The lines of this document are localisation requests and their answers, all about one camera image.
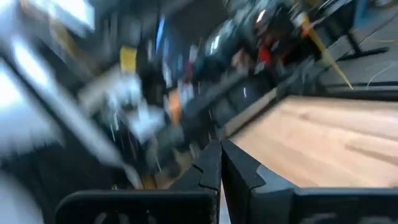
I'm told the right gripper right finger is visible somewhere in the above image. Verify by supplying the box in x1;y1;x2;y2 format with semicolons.
221;139;300;224

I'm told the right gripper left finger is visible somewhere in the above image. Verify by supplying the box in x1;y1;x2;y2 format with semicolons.
169;139;223;197

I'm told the wooden table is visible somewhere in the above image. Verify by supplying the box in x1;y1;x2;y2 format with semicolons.
183;71;398;141

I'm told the black desk leg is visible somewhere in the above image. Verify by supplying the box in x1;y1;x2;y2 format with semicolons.
337;29;390;62

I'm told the yellow floor cable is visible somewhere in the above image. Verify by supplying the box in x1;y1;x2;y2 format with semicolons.
300;14;354;91

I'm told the thin white floor cable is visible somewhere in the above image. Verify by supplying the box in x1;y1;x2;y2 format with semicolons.
366;60;398;88

